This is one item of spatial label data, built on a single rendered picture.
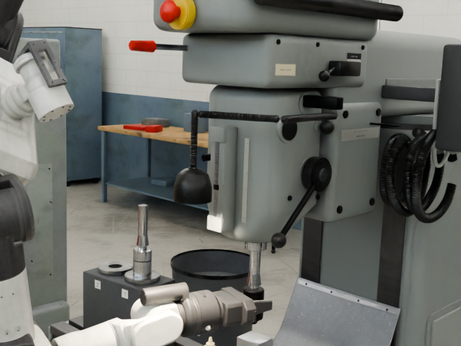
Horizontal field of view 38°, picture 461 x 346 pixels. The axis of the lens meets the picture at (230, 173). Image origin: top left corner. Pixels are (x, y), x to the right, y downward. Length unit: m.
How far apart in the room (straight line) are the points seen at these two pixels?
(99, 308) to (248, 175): 0.65
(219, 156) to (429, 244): 0.63
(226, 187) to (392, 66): 0.52
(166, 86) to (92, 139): 1.38
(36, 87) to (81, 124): 7.52
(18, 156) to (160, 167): 7.01
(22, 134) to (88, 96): 7.51
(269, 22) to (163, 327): 0.61
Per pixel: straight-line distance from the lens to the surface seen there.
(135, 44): 1.27
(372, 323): 1.73
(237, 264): 3.73
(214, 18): 1.18
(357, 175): 1.49
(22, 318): 1.21
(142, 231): 1.68
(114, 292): 1.72
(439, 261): 1.76
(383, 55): 1.55
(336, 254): 1.78
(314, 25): 1.31
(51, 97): 1.18
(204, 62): 1.33
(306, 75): 1.31
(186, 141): 6.59
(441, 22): 5.88
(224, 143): 1.29
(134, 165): 8.58
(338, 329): 1.77
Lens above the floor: 1.68
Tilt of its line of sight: 10 degrees down
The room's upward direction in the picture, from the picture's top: 2 degrees clockwise
